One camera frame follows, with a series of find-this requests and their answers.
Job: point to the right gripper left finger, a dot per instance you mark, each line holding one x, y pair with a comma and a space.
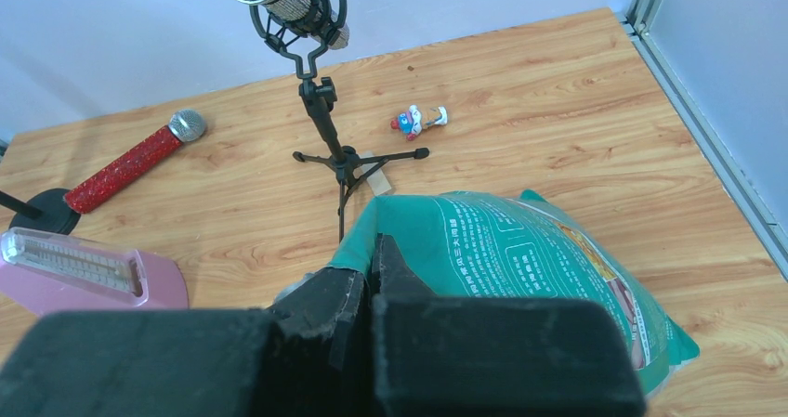
302, 356

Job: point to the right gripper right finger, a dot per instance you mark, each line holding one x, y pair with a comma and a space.
438, 355

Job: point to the green pet food bag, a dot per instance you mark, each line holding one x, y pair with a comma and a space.
476, 244

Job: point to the small wooden block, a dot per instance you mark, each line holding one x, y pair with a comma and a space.
377, 182

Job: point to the small toy figurine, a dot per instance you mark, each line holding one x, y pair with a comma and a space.
414, 121

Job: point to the red glitter microphone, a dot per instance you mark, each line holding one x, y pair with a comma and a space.
185, 126

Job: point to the pink metronome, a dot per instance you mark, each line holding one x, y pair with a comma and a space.
46, 272

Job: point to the black round-base mic stand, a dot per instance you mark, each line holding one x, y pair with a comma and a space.
46, 211

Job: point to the black tripod mic stand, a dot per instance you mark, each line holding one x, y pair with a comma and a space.
319, 99

